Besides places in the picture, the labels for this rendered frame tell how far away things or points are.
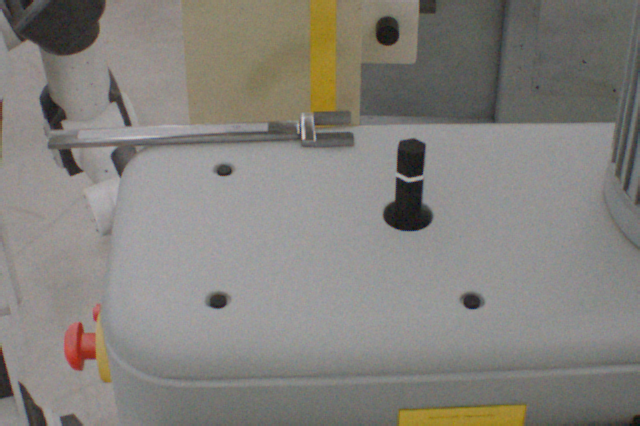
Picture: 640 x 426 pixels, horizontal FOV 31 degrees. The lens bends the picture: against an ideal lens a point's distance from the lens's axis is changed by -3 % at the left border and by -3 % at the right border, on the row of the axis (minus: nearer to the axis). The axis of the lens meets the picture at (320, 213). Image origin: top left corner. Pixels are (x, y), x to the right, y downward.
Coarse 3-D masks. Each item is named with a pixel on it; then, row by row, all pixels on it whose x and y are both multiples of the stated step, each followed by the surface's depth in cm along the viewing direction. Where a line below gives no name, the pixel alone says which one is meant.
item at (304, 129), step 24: (288, 120) 93; (312, 120) 93; (336, 120) 94; (48, 144) 91; (72, 144) 91; (96, 144) 91; (120, 144) 92; (144, 144) 92; (168, 144) 92; (312, 144) 91; (336, 144) 92
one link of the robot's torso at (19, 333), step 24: (0, 216) 166; (0, 240) 164; (0, 264) 164; (0, 312) 169; (0, 336) 165; (24, 336) 166; (0, 360) 171; (0, 384) 173; (0, 408) 172; (24, 408) 170
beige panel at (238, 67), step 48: (192, 0) 266; (240, 0) 266; (288, 0) 267; (336, 0) 267; (192, 48) 274; (240, 48) 274; (288, 48) 275; (336, 48) 275; (192, 96) 282; (240, 96) 283; (288, 96) 283; (336, 96) 284
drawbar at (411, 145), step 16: (400, 144) 82; (416, 144) 82; (400, 160) 81; (416, 160) 81; (416, 176) 82; (400, 192) 83; (416, 192) 83; (400, 208) 84; (416, 208) 84; (400, 224) 85; (416, 224) 85
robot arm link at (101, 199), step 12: (120, 156) 143; (132, 156) 143; (120, 168) 143; (108, 180) 146; (84, 192) 145; (96, 192) 144; (108, 192) 144; (96, 204) 143; (108, 204) 144; (96, 216) 143; (108, 216) 144; (96, 228) 147; (108, 228) 145
